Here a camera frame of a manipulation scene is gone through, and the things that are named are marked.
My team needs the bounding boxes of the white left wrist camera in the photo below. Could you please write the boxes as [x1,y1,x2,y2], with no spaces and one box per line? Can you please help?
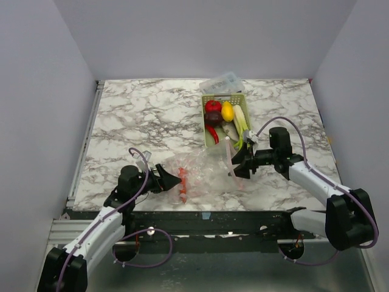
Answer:
[133,150,152,172]

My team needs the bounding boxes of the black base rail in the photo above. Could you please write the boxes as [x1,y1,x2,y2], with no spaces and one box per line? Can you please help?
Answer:
[113,211,314,256]

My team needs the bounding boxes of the clear zip top bag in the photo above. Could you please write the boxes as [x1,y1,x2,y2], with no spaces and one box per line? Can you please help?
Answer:
[162,137,244,203]

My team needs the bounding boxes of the red fake chili pepper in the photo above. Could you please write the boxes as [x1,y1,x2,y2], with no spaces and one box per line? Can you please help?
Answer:
[205,124,219,144]

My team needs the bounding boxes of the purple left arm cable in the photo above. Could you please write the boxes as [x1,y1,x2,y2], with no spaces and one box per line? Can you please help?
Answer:
[56,148,174,292]

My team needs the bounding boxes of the yellow fake pepper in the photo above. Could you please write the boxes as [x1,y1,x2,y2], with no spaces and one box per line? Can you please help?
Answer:
[221,101,235,122]

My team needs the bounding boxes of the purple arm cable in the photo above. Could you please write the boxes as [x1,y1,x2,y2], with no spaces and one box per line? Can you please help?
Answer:
[256,117,380,266]
[56,148,174,292]

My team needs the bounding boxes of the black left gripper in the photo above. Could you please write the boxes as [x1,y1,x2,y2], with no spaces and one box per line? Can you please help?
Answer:
[132,164,181,199]

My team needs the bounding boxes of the green perforated plastic basket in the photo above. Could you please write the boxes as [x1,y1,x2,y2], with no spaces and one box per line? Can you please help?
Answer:
[201,93,251,149]

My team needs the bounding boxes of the dark purple fake food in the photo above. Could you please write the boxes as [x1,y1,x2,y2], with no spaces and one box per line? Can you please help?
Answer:
[204,111,224,127]

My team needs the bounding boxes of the clear plastic organizer box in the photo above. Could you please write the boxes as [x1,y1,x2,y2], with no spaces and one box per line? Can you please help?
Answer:
[199,72,245,94]

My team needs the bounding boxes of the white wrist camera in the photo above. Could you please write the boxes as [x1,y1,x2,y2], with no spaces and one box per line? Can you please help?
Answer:
[133,150,152,172]
[243,130,260,146]

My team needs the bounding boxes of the red fake apple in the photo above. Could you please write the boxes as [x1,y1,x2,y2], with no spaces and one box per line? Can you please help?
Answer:
[204,100,222,113]

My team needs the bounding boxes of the orange fake carrot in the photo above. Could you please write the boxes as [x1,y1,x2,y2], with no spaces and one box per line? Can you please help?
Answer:
[178,167,188,204]

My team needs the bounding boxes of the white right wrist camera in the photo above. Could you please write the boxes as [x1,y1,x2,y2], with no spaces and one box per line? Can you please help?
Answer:
[243,130,260,146]

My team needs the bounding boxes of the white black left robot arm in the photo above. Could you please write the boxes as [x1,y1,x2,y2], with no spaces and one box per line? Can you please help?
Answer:
[37,164,182,291]

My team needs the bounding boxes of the grey fake fish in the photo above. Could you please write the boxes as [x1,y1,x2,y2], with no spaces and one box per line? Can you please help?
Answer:
[221,121,239,142]

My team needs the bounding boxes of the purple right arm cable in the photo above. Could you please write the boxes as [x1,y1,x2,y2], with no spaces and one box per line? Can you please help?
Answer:
[256,117,380,266]

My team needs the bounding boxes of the green fake vegetable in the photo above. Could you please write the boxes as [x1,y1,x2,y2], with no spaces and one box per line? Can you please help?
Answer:
[233,105,250,150]

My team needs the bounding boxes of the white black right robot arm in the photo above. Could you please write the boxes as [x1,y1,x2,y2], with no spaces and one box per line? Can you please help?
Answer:
[230,127,379,251]

